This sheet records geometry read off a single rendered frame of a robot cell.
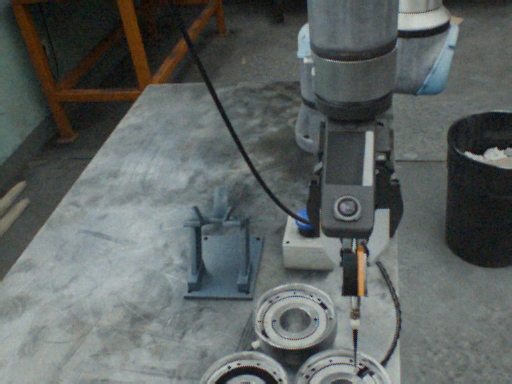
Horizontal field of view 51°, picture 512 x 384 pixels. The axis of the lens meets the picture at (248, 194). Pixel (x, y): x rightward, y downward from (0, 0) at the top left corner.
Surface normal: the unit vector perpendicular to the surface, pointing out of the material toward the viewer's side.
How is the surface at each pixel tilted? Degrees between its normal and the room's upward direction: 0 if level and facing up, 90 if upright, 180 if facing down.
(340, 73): 90
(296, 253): 90
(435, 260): 0
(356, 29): 90
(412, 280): 0
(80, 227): 0
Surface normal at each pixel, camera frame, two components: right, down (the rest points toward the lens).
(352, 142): -0.15, -0.38
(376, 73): 0.31, 0.53
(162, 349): -0.12, -0.80
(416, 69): -0.32, 0.54
